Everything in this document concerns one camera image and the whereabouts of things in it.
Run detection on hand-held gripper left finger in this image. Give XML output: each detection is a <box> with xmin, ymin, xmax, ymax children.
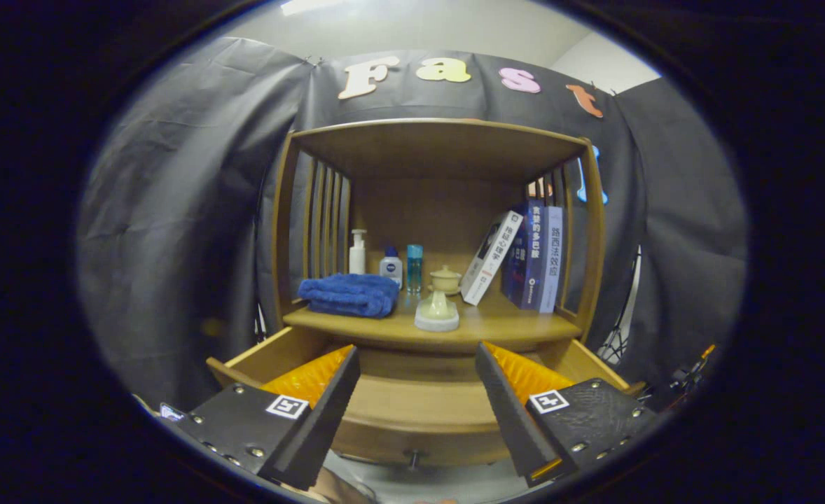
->
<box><xmin>174</xmin><ymin>344</ymin><xmax>361</xmax><ymax>491</ymax></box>

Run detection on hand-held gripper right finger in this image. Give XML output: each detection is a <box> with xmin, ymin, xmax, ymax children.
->
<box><xmin>474</xmin><ymin>342</ymin><xmax>658</xmax><ymax>489</ymax></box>

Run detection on wooden drawer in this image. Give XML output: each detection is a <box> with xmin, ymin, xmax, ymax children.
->
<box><xmin>206</xmin><ymin>325</ymin><xmax>646</xmax><ymax>468</ymax></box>

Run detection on cream brush with white pad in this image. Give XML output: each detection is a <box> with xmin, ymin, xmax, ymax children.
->
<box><xmin>414</xmin><ymin>288</ymin><xmax>460</xmax><ymax>333</ymax></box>

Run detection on wooden countertop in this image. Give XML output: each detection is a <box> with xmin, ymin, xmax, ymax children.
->
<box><xmin>283</xmin><ymin>290</ymin><xmax>583</xmax><ymax>354</ymax></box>

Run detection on wooden cabinet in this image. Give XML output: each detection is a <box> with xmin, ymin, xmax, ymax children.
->
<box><xmin>270</xmin><ymin>118</ymin><xmax>608</xmax><ymax>354</ymax></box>

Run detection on blue folded towel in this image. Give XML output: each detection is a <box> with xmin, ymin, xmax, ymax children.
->
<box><xmin>297</xmin><ymin>273</ymin><xmax>401</xmax><ymax>319</ymax></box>

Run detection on cream lidded tea cup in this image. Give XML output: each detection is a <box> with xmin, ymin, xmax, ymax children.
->
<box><xmin>427</xmin><ymin>265</ymin><xmax>463</xmax><ymax>296</ymax></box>

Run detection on dark blue book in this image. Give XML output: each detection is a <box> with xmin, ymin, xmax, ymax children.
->
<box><xmin>501</xmin><ymin>198</ymin><xmax>546</xmax><ymax>310</ymax></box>

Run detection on white book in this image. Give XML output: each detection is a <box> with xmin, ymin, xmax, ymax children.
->
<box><xmin>460</xmin><ymin>210</ymin><xmax>524</xmax><ymax>307</ymax></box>

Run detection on pale grey-blue book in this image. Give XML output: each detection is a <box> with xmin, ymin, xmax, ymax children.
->
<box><xmin>539</xmin><ymin>205</ymin><xmax>564</xmax><ymax>314</ymax></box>

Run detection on white bottle with blue cap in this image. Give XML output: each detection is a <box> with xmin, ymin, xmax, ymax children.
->
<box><xmin>379</xmin><ymin>246</ymin><xmax>404</xmax><ymax>289</ymax></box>

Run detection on white pump bottle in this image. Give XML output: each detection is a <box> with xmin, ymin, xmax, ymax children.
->
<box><xmin>349</xmin><ymin>229</ymin><xmax>368</xmax><ymax>275</ymax></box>

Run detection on clear blue bottle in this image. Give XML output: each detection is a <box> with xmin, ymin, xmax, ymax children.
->
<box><xmin>406</xmin><ymin>244</ymin><xmax>424</xmax><ymax>293</ymax></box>

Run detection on black device with orange tip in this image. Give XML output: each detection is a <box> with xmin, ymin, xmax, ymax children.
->
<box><xmin>668</xmin><ymin>343</ymin><xmax>720</xmax><ymax>396</ymax></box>

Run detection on black backdrop cloth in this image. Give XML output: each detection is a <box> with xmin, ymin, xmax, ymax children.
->
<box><xmin>76</xmin><ymin>36</ymin><xmax>748</xmax><ymax>414</ymax></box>

